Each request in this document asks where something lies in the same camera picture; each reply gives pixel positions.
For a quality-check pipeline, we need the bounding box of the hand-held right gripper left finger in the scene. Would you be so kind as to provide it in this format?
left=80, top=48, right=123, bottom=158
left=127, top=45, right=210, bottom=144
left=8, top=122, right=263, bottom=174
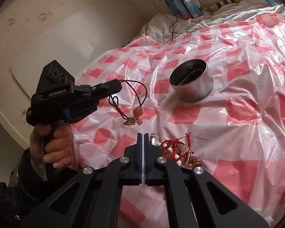
left=17, top=133, right=143, bottom=228

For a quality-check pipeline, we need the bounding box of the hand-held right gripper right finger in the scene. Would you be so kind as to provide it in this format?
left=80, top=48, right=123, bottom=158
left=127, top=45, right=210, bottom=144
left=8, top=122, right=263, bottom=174
left=144, top=133, right=269, bottom=228

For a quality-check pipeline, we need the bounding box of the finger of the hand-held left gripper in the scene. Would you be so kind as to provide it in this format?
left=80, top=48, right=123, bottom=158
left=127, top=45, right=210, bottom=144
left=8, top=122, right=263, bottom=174
left=90, top=79, right=123, bottom=98
left=65, top=98, right=103, bottom=124

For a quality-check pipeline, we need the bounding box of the red white beaded bracelet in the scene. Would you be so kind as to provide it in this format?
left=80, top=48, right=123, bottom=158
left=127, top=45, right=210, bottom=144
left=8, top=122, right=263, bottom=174
left=155, top=132, right=196, bottom=167

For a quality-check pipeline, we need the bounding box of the brown cord bracelet amber bead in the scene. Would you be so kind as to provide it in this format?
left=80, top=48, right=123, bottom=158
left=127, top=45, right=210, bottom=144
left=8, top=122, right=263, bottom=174
left=108, top=79, right=148, bottom=126

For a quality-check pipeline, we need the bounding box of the round silver metal tin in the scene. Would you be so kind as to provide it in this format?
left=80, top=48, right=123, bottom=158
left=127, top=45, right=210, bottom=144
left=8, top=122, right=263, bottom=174
left=169, top=59, right=215, bottom=103

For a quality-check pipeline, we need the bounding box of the person's left forearm dark sleeve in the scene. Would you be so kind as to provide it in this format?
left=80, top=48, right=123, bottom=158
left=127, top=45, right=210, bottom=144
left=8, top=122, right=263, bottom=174
left=0, top=147, right=70, bottom=228

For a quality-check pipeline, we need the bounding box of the person's left hand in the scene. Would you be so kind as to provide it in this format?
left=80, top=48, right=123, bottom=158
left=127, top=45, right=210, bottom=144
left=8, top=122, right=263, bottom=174
left=30, top=123, right=74, bottom=169

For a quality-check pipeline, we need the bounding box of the white grid-lined quilt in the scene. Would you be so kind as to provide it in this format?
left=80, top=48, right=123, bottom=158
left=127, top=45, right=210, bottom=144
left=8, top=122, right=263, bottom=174
left=140, top=0, right=285, bottom=45

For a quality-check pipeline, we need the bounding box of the red white checked plastic sheet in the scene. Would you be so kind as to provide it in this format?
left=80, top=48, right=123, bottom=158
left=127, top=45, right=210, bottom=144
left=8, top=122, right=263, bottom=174
left=72, top=17, right=285, bottom=228

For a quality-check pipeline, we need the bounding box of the striped pillow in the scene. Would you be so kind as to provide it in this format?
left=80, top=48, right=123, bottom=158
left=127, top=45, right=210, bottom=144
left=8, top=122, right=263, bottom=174
left=202, top=0, right=248, bottom=14

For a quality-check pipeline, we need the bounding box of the blue plastic bag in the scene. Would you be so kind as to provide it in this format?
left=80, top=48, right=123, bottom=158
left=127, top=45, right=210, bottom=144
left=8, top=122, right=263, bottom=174
left=261, top=0, right=283, bottom=6

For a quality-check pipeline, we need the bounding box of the dark beaded bracelet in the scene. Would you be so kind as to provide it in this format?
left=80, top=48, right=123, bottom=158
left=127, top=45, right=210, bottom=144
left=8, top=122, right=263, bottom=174
left=178, top=68, right=205, bottom=85

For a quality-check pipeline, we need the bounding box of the black charging cable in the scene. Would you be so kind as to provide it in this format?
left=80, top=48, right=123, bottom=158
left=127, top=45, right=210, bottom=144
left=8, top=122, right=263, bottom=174
left=147, top=0, right=200, bottom=41

